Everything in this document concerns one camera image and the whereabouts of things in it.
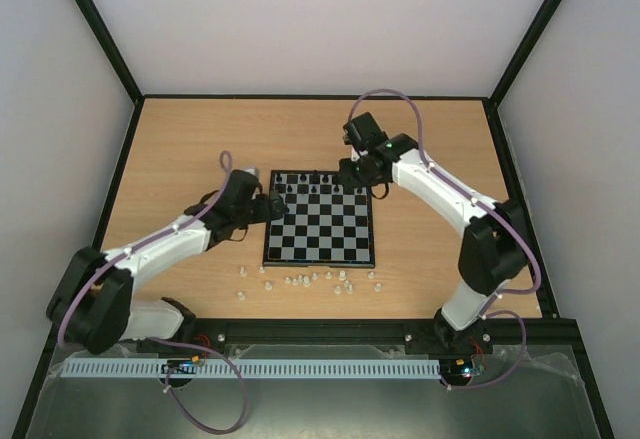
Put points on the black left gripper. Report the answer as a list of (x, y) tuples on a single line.
[(267, 215)]

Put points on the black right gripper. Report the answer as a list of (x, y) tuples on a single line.
[(348, 171)]

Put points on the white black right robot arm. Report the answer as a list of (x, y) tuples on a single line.
[(494, 244)]

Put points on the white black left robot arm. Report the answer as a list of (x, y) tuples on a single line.
[(94, 306)]

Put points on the black and silver chessboard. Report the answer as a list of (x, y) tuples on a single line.
[(331, 228)]

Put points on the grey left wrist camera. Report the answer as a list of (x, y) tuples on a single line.
[(254, 171)]

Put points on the black aluminium frame rail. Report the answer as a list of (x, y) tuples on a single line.
[(418, 334)]

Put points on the light blue slotted cable duct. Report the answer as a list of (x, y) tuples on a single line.
[(122, 368)]

